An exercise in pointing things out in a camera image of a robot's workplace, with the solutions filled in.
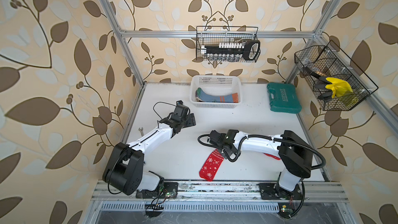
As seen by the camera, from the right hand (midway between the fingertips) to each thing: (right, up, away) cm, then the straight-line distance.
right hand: (227, 148), depth 86 cm
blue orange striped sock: (+6, +28, +18) cm, 34 cm away
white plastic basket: (-5, +34, +29) cm, 45 cm away
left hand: (-23, +17, +3) cm, 29 cm away
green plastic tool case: (+42, +29, +19) cm, 54 cm away
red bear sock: (-10, -8, -4) cm, 14 cm away
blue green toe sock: (-14, +29, +19) cm, 38 cm away
